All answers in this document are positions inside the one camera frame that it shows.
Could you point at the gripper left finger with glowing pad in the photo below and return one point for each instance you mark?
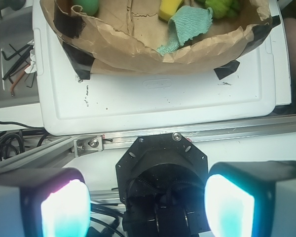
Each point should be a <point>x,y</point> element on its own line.
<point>43,202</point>

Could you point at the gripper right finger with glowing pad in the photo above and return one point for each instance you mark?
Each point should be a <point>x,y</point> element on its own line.
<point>252,199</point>

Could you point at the blue-green knitted cloth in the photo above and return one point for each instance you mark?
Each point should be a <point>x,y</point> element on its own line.
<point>187,23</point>

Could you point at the grey plastic side tray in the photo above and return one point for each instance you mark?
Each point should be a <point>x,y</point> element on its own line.
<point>16,87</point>

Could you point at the crumpled white paper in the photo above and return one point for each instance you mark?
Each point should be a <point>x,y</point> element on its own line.
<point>32,68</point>

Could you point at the black allen keys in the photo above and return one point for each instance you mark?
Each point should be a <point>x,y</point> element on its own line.
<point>13,64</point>

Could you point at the brown paper bag tray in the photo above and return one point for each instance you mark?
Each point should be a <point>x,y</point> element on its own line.
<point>122,38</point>

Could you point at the green textured ball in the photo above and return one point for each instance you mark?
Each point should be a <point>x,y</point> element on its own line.
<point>90,7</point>

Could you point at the yellow sponge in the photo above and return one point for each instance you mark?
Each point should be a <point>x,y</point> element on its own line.
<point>168,8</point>

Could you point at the aluminium extrusion rail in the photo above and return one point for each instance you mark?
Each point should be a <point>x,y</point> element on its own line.
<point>256,139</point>

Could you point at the orange handled wire tool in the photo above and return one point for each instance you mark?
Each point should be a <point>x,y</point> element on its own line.
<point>22,73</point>

